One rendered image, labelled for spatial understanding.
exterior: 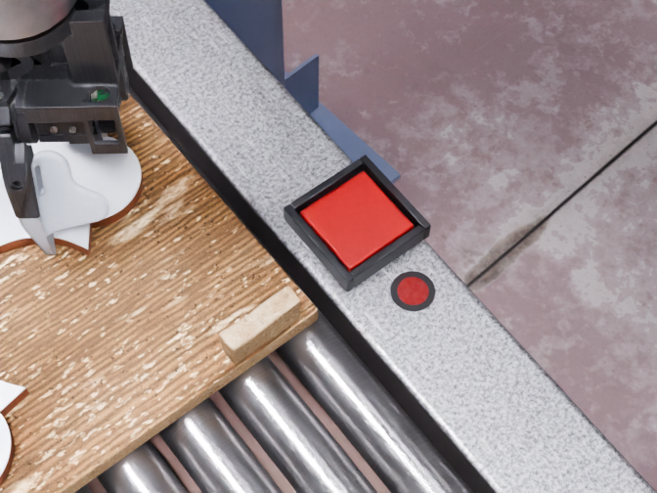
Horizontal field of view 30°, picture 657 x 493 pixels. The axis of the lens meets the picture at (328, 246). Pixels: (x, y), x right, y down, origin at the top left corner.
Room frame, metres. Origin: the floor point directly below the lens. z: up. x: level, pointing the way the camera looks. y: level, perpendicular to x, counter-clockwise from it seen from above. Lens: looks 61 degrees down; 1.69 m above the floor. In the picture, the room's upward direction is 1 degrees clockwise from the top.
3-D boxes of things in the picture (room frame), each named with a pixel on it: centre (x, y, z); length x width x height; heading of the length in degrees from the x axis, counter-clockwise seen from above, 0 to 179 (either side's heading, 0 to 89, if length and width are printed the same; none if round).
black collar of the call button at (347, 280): (0.44, -0.02, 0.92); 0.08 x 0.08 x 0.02; 39
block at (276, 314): (0.35, 0.04, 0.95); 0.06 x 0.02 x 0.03; 130
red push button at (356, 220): (0.44, -0.02, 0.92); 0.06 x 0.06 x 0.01; 39
